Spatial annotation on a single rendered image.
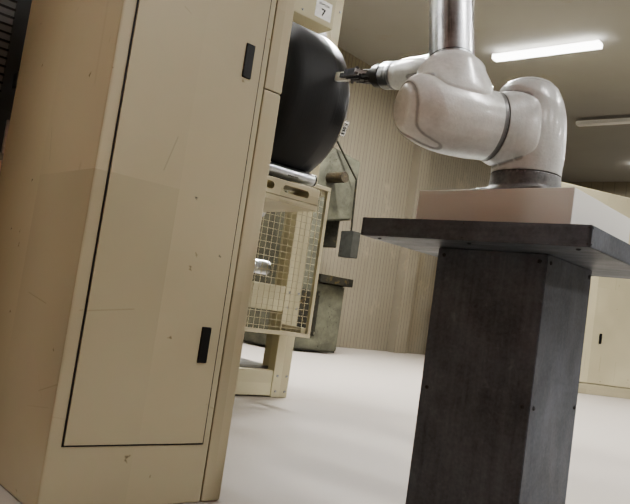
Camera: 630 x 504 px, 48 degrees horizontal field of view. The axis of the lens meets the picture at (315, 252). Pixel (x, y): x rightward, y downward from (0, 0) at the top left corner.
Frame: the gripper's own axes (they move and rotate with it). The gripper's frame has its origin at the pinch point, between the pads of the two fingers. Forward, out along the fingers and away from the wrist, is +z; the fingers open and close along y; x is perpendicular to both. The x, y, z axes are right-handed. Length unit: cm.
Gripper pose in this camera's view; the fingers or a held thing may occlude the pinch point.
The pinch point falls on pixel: (343, 76)
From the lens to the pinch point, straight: 252.5
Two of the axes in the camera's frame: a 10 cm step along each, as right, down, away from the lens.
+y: -7.4, -1.6, -6.5
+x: -2.3, 9.7, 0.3
